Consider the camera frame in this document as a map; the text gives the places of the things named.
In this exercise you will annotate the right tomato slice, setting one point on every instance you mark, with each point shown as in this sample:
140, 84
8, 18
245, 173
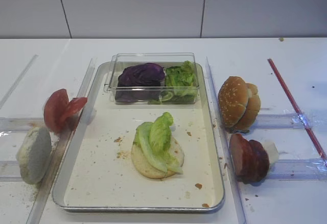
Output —
73, 107

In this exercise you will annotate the white cheese slice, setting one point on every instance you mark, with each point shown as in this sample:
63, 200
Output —
272, 151

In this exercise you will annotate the tomato slice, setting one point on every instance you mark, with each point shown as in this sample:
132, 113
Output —
54, 109
73, 107

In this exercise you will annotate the rear plain bun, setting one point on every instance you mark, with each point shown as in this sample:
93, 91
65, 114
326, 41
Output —
252, 109

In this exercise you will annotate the bread clear holder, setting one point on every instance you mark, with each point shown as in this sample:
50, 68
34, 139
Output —
10, 171

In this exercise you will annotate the left tomato slice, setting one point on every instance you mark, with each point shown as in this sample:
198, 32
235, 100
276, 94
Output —
54, 109

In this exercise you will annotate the tomato clear holder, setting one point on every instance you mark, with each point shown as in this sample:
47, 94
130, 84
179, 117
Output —
20, 124

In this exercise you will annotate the clear plastic container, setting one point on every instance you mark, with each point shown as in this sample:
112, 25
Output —
165, 60

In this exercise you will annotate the far left clear rail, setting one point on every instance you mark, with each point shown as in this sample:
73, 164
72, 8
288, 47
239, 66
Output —
17, 80

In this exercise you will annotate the meat patty slice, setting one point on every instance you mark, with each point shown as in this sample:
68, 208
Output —
259, 166
241, 153

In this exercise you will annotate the sesame top bun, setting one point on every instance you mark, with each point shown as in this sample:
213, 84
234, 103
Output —
233, 100

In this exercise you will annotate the bottom bun slice on tray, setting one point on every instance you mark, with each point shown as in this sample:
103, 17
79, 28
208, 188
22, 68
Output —
146, 169

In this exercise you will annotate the meat clear holder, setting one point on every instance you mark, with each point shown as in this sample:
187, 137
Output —
309, 169

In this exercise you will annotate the purple cabbage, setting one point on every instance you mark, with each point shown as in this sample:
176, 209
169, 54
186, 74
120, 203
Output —
142, 75

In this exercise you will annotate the pale bread slice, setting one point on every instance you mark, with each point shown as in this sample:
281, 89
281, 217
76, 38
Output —
33, 155

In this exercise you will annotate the silver metal tray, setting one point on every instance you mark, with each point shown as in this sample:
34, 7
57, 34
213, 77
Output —
97, 173

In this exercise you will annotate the inner left clear rail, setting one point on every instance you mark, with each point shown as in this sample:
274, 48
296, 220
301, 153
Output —
45, 187

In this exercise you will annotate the bun clear holder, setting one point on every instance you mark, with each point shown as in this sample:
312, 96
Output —
282, 121

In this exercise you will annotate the red plastic rod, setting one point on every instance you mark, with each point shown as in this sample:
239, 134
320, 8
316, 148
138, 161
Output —
297, 109

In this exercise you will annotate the front meat patty slice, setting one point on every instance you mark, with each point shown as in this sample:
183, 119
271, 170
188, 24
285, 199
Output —
241, 153

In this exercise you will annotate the rear meat patty slice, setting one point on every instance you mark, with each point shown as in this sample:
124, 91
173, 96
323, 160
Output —
259, 166

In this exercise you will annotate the green lettuce leaf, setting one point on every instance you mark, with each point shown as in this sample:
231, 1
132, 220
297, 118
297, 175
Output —
154, 138

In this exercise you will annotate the green lettuce in container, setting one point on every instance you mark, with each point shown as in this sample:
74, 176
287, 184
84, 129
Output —
182, 81

